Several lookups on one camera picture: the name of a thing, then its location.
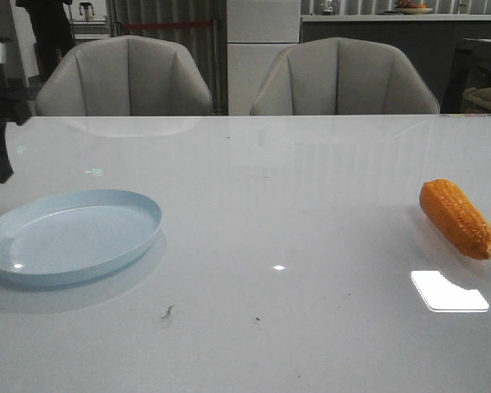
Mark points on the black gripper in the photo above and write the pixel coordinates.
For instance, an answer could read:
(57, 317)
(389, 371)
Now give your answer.
(14, 107)

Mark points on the light blue round plate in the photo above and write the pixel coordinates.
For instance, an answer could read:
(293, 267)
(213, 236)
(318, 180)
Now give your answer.
(76, 236)

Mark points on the orange plastic corn cob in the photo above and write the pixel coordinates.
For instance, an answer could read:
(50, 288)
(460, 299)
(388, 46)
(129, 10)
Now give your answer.
(451, 211)

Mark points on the person in dark clothes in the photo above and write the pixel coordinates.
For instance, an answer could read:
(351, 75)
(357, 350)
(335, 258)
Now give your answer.
(51, 29)

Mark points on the left grey upholstered chair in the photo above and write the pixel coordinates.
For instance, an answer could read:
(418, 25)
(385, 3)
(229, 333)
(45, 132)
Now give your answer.
(125, 76)

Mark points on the grey upholstered chair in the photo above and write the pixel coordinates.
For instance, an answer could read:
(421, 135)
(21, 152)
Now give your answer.
(343, 76)
(125, 76)

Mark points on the red barrier belt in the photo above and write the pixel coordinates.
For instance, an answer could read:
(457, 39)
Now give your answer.
(172, 25)

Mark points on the white cabinet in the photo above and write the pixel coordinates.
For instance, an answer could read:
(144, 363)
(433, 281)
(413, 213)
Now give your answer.
(256, 32)

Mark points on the right grey upholstered chair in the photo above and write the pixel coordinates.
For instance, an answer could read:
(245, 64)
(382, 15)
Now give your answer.
(343, 76)

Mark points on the fruit bowl on counter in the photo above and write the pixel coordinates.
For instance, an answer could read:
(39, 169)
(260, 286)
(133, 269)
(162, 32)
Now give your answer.
(412, 7)

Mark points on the dark grey counter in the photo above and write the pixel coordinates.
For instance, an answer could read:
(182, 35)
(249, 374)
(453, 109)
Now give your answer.
(428, 40)

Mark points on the dark side chair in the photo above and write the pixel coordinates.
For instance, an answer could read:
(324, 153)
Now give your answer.
(471, 68)

